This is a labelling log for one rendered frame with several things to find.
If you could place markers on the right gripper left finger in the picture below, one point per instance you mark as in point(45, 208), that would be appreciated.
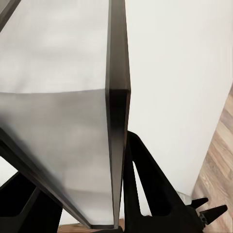
point(25, 208)

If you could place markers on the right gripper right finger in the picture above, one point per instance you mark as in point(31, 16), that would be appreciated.
point(169, 213)

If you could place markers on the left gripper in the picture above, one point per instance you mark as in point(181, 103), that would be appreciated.
point(207, 216)

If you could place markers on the hardback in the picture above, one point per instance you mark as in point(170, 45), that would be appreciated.
point(65, 92)

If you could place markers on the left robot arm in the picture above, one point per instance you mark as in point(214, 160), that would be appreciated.
point(206, 217)

